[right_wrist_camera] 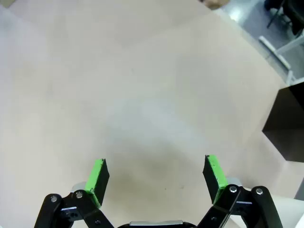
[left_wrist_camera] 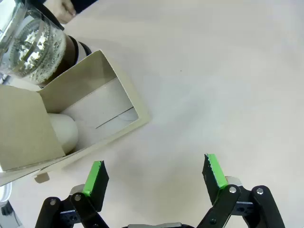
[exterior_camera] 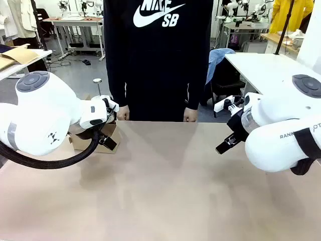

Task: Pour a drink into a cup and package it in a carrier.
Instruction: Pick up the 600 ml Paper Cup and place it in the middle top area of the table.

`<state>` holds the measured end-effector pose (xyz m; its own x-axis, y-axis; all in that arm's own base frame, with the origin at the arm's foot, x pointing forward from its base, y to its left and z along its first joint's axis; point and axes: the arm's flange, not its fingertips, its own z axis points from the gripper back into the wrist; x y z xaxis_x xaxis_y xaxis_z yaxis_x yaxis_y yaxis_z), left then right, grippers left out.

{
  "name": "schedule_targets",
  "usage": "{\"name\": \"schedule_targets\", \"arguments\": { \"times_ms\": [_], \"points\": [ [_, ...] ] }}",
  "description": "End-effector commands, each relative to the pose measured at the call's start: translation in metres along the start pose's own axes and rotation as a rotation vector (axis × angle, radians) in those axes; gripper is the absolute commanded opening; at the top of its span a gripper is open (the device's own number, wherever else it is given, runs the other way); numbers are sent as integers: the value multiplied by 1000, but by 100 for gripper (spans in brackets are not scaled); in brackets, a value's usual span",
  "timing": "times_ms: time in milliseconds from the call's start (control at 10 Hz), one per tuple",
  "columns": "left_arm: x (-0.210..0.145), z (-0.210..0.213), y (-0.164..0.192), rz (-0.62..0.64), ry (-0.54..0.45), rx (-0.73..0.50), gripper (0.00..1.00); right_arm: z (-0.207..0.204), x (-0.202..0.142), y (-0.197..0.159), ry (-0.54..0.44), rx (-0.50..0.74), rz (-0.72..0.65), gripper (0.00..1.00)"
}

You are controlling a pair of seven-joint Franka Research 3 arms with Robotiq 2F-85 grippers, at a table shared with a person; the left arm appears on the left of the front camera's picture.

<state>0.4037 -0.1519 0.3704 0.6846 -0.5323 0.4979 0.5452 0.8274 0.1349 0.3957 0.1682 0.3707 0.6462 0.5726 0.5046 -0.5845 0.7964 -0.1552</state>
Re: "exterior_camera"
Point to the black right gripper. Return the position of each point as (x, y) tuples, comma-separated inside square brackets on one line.
[(237, 125)]

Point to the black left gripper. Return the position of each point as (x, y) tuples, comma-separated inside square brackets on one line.
[(86, 133)]

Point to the person's left forearm black sleeve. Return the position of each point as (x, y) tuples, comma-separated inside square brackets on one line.
[(194, 95)]

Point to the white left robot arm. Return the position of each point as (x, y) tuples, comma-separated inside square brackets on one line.
[(45, 113)]

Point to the person's right forearm black sleeve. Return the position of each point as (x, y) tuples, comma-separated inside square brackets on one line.
[(118, 90)]

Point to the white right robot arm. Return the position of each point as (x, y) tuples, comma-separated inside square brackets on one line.
[(276, 118)]

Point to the person's right hand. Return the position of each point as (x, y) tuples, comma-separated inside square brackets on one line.
[(123, 113)]

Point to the person's left hand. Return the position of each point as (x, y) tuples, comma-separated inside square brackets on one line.
[(190, 116)]

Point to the small cardboard box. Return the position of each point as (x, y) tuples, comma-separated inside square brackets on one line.
[(110, 130)]

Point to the black chair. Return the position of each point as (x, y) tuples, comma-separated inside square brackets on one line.
[(225, 80)]

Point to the black Nike hoodie torso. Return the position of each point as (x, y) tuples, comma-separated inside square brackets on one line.
[(158, 75)]

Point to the blue jacket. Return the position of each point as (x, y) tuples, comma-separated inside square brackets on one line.
[(215, 60)]

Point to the large white table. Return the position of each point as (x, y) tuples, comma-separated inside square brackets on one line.
[(263, 67)]

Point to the purple box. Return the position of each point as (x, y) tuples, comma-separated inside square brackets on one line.
[(234, 41)]

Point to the white table with paper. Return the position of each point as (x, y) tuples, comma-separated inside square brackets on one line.
[(17, 67)]

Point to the wooden top workbench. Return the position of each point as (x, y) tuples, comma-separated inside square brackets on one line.
[(276, 40)]

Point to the white desk with robots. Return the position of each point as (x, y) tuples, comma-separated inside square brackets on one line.
[(240, 26)]

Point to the white desk with brown mat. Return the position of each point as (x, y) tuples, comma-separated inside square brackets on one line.
[(77, 23)]

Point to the brown paper envelope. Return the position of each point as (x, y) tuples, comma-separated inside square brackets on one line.
[(17, 55)]

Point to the black tripod pole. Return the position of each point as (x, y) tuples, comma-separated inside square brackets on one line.
[(284, 30)]

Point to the person in yellow coat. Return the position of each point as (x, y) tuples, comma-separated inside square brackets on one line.
[(283, 15)]

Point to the hanging white coat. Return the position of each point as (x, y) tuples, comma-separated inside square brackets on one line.
[(17, 17)]

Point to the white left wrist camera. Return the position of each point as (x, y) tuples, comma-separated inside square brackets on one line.
[(100, 99)]

